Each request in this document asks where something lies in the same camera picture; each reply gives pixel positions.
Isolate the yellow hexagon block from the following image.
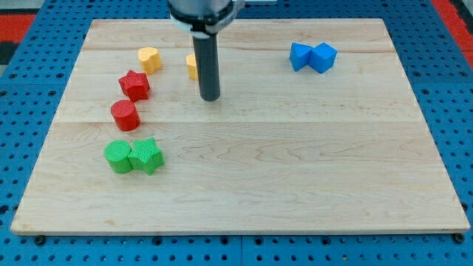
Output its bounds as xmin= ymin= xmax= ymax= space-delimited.
xmin=186 ymin=53 xmax=199 ymax=81

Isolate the yellow heart block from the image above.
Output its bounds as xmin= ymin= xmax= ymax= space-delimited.
xmin=137 ymin=47 xmax=162 ymax=75

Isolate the light wooden board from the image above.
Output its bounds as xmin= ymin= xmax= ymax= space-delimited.
xmin=11 ymin=18 xmax=470 ymax=236

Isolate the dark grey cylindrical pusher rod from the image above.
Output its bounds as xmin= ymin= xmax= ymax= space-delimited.
xmin=193 ymin=35 xmax=220 ymax=102

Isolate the green star block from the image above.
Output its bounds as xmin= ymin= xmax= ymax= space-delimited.
xmin=128 ymin=137 xmax=165 ymax=175

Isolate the blue triangular prism block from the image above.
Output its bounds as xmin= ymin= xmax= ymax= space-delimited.
xmin=289 ymin=42 xmax=313 ymax=72

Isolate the red star block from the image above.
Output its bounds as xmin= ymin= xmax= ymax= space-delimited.
xmin=118 ymin=70 xmax=150 ymax=102

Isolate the red cylinder block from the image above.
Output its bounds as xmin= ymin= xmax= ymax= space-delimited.
xmin=110 ymin=100 xmax=141 ymax=132

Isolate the blue cube block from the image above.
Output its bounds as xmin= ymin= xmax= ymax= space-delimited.
xmin=308 ymin=43 xmax=337 ymax=74

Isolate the green cylinder block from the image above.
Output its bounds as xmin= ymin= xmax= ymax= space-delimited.
xmin=103 ymin=140 xmax=133 ymax=174

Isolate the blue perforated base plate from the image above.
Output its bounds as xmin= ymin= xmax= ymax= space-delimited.
xmin=1 ymin=0 xmax=472 ymax=265

